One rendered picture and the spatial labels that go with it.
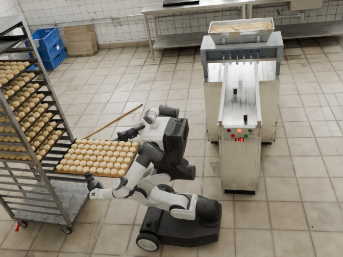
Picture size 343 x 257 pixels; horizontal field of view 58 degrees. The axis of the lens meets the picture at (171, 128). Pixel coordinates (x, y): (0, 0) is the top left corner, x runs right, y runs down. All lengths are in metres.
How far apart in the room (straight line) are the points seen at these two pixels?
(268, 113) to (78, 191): 2.03
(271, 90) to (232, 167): 0.85
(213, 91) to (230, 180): 0.88
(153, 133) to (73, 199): 1.40
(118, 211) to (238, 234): 1.13
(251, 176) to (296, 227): 0.54
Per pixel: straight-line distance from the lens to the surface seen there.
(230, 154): 2.65
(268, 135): 3.41
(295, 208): 3.00
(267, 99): 3.14
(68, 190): 3.27
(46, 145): 2.66
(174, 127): 2.04
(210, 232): 2.60
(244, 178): 2.85
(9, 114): 2.26
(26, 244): 3.25
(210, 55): 3.01
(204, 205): 2.52
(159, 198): 2.57
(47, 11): 6.91
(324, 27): 6.02
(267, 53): 3.01
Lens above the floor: 2.32
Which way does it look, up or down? 37 degrees down
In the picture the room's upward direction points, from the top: 10 degrees counter-clockwise
